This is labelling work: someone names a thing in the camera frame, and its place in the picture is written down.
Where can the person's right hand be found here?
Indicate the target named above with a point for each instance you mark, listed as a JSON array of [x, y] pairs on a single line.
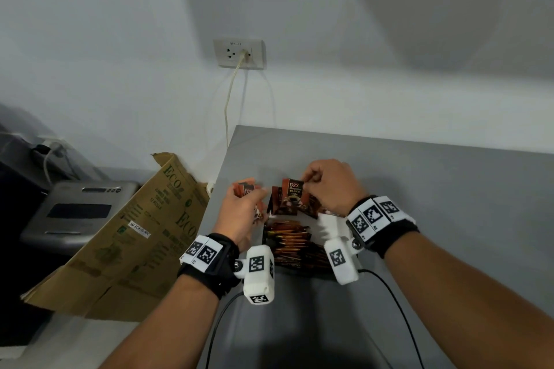
[[337, 187]]

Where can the person's left hand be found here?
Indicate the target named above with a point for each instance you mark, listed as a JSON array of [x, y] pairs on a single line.
[[233, 217]]

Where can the black tray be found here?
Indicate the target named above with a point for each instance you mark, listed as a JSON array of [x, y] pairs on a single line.
[[265, 234]]

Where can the pile of orange coffee sachets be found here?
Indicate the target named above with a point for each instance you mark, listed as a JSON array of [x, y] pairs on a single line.
[[290, 243]]

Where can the person's left forearm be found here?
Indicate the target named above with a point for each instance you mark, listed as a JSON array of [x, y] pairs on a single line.
[[164, 330]]

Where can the person's right forearm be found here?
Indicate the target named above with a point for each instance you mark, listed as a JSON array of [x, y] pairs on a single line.
[[467, 308]]

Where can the black wristband with marker tags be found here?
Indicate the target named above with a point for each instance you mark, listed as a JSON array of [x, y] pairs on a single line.
[[212, 265], [381, 226]]

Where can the brown cardboard box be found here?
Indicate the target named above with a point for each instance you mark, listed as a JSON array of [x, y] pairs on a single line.
[[117, 260]]

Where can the grey appliance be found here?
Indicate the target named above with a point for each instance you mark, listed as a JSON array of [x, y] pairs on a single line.
[[73, 213]]

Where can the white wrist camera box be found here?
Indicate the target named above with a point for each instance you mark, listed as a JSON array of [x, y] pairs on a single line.
[[342, 262], [259, 278]]

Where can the white wall socket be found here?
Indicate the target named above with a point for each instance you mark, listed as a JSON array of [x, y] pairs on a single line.
[[227, 53]]

